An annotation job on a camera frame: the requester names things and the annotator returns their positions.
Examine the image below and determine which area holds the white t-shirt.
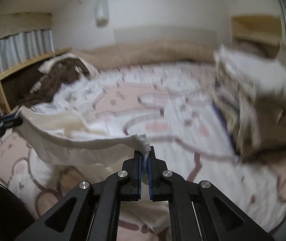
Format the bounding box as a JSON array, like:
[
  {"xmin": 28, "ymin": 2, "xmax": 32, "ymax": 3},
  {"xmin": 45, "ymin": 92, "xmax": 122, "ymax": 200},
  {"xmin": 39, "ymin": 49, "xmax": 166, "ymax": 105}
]
[{"xmin": 14, "ymin": 105, "xmax": 151, "ymax": 171}]

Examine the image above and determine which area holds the stack of folded clothes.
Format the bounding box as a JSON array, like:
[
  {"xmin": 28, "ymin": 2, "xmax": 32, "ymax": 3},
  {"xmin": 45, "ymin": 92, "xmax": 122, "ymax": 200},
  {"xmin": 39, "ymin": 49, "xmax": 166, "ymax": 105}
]
[{"xmin": 213, "ymin": 45, "xmax": 286, "ymax": 160}]

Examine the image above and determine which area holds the wooden bed headboard shelf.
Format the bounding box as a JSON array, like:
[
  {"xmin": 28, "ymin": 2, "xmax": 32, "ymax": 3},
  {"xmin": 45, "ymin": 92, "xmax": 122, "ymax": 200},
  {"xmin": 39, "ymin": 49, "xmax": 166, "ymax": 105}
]
[{"xmin": 0, "ymin": 47, "xmax": 71, "ymax": 114}]

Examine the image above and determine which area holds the grey pleated curtain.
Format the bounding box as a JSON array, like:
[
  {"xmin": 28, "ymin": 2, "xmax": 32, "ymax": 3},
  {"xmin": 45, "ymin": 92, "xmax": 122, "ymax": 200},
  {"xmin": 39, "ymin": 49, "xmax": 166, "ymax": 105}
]
[{"xmin": 0, "ymin": 29, "xmax": 54, "ymax": 74}]

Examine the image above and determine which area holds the pale grey t-shirt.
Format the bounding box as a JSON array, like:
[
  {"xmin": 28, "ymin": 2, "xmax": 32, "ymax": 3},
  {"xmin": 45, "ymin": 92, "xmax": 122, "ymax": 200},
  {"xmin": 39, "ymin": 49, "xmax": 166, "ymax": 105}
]
[{"xmin": 33, "ymin": 76, "xmax": 123, "ymax": 121}]

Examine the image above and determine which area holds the dark brown garment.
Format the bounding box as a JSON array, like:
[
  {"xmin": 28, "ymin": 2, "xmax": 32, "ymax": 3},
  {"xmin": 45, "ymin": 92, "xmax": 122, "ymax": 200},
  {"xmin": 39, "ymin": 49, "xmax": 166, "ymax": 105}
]
[{"xmin": 18, "ymin": 58, "xmax": 94, "ymax": 108}]

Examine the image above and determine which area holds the bear print bed sheet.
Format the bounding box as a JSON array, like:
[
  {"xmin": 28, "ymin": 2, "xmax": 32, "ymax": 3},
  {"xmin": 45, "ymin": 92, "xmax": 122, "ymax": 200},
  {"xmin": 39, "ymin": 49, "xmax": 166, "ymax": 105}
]
[{"xmin": 0, "ymin": 62, "xmax": 286, "ymax": 232}]

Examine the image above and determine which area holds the beige fleece blanket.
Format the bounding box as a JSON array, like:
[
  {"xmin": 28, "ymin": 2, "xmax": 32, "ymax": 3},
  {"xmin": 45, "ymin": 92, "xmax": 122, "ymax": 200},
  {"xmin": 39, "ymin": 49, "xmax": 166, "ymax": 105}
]
[{"xmin": 72, "ymin": 40, "xmax": 219, "ymax": 70}]

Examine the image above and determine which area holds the wooden wall shelf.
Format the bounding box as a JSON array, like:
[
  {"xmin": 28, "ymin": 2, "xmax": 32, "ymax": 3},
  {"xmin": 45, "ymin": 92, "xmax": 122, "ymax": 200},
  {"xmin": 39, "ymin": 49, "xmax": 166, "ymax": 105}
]
[{"xmin": 231, "ymin": 14, "xmax": 284, "ymax": 46}]

